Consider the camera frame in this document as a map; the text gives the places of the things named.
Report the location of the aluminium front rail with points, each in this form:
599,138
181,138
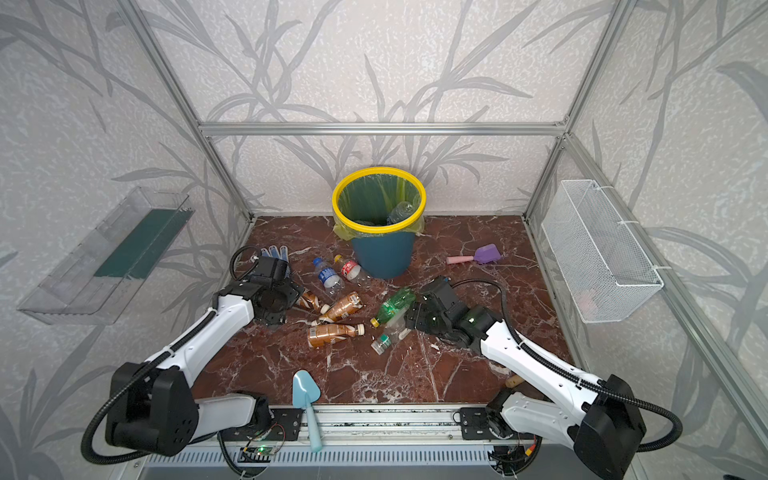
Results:
420,424

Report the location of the red label bottle yellow cap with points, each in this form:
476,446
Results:
351,270

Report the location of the wooden handle tool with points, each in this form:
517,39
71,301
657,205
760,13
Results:
514,382

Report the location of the white wire mesh basket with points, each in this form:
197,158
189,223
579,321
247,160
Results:
607,272

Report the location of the purple pink toy scoop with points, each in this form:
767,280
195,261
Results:
483,255

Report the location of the small circuit board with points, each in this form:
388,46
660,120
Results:
259,454

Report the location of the teal bin with yellow rim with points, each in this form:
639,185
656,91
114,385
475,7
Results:
385,257

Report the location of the green Sprite bottle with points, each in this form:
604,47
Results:
401,300

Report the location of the light blue plastic trowel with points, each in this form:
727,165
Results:
305,392

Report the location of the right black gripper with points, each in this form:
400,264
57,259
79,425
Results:
421,302

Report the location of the Pepsi bottle blue cap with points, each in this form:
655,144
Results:
332,282

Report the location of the clear acrylic wall shelf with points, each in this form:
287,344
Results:
95,282

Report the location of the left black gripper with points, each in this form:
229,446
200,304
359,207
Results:
290,291

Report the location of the yellow-green bin liner bag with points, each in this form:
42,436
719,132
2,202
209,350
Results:
362,201

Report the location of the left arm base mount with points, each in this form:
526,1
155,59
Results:
286,426

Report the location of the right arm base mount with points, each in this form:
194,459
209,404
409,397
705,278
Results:
473,423

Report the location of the clear square bottle green-white cap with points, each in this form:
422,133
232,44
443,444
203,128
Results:
394,331

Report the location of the blue label water bottle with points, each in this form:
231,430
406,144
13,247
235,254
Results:
402,211

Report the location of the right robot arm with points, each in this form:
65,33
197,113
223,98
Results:
601,420

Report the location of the blue dotted work glove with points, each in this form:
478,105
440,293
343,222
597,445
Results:
274,251

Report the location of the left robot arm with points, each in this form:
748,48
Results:
152,409

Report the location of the brown coffee bottle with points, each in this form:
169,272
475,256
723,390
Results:
343,308
328,334
310,302

